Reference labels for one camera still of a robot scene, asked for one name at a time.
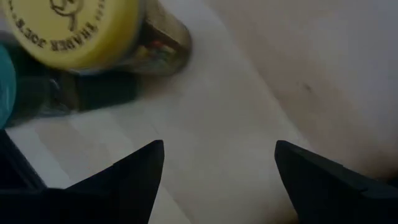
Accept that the green lid glass spice jar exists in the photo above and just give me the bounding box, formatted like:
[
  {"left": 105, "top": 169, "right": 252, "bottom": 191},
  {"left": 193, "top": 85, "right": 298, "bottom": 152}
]
[{"left": 0, "top": 40, "right": 139, "bottom": 128}]

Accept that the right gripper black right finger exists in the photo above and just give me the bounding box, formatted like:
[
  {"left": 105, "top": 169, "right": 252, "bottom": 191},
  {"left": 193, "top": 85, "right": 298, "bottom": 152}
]
[{"left": 275, "top": 139, "right": 398, "bottom": 224}]

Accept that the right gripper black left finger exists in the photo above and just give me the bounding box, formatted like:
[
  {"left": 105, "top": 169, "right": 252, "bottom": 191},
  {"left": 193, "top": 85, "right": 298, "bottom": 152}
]
[{"left": 0, "top": 139, "right": 165, "bottom": 224}]

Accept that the yellow lid spice jar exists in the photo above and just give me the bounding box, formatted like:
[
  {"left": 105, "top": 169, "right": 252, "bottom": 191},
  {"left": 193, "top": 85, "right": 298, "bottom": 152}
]
[{"left": 0, "top": 0, "right": 193, "bottom": 77}]

